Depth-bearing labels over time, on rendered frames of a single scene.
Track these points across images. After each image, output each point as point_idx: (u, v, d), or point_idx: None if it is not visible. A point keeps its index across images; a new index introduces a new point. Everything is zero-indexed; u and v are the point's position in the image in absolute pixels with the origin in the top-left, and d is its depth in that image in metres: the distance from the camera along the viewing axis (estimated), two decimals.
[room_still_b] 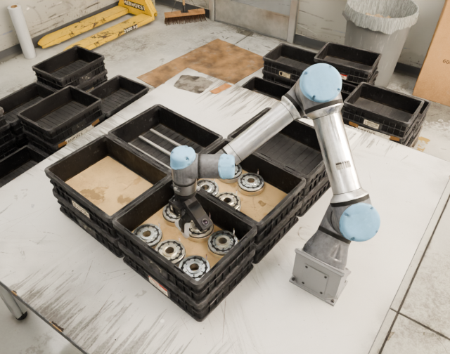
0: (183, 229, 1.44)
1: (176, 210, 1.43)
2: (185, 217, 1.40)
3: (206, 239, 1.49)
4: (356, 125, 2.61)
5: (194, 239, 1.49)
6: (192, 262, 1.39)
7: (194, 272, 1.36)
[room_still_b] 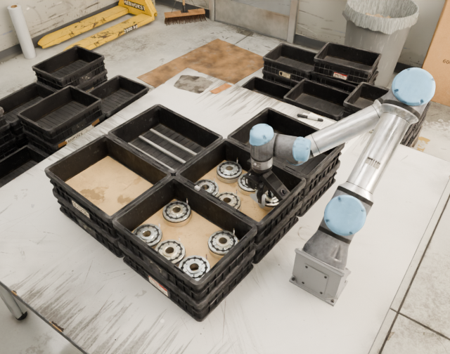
0: (261, 200, 1.54)
1: (253, 183, 1.53)
2: (263, 189, 1.50)
3: None
4: None
5: (269, 208, 1.59)
6: (192, 262, 1.39)
7: (194, 272, 1.36)
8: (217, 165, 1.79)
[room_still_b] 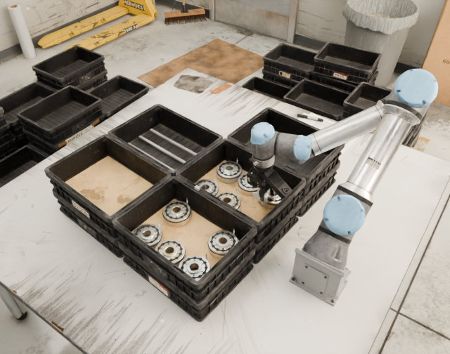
0: (264, 198, 1.55)
1: (255, 182, 1.54)
2: (265, 187, 1.51)
3: None
4: None
5: (271, 206, 1.60)
6: (192, 262, 1.39)
7: (194, 272, 1.36)
8: (217, 165, 1.79)
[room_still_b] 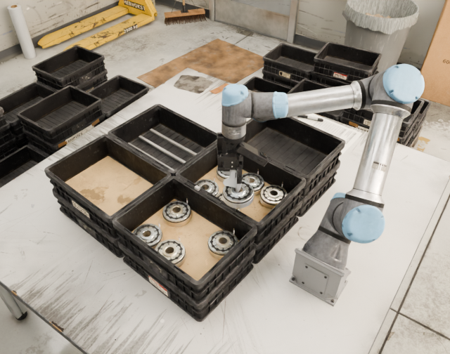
0: (241, 178, 1.38)
1: (228, 163, 1.35)
2: (243, 162, 1.35)
3: None
4: (356, 125, 2.61)
5: (271, 206, 1.60)
6: None
7: (239, 193, 1.40)
8: (217, 165, 1.79)
